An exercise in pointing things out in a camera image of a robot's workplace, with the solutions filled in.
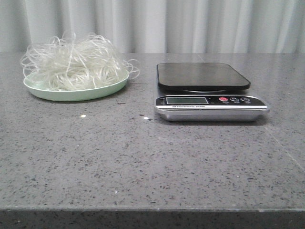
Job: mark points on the white translucent vermicelli bundle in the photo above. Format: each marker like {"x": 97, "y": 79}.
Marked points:
{"x": 68, "y": 64}

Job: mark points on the silver black kitchen scale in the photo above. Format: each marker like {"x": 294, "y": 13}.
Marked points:
{"x": 205, "y": 92}

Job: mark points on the white pleated curtain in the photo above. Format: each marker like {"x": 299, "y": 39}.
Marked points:
{"x": 159, "y": 26}

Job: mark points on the light green round plate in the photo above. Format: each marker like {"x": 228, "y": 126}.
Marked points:
{"x": 40, "y": 90}

